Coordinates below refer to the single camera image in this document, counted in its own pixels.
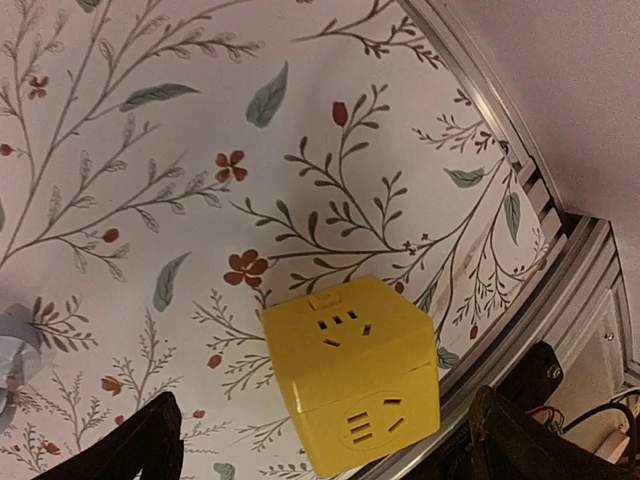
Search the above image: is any floral table cloth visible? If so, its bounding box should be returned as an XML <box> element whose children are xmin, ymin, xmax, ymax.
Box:
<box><xmin>0</xmin><ymin>0</ymin><xmax>551</xmax><ymax>480</ymax></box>

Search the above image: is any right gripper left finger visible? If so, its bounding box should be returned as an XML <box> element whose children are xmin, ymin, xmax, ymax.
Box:
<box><xmin>38</xmin><ymin>392</ymin><xmax>184</xmax><ymax>480</ymax></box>

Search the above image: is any aluminium front rail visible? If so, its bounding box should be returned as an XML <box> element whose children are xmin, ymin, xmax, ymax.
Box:
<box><xmin>351</xmin><ymin>1</ymin><xmax>639</xmax><ymax>479</ymax></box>

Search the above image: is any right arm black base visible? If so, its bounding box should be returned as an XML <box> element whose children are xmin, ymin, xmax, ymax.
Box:
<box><xmin>496</xmin><ymin>341</ymin><xmax>564</xmax><ymax>410</ymax></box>

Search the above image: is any yellow cube socket adapter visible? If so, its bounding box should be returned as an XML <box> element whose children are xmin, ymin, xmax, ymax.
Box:
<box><xmin>262</xmin><ymin>276</ymin><xmax>440</xmax><ymax>478</ymax></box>

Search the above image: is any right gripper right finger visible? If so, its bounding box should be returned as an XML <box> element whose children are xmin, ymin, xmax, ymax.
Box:
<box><xmin>468</xmin><ymin>386</ymin><xmax>635</xmax><ymax>479</ymax></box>

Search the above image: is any grey-blue cord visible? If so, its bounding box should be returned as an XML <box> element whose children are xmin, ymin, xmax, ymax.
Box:
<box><xmin>0</xmin><ymin>302</ymin><xmax>56</xmax><ymax>441</ymax></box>

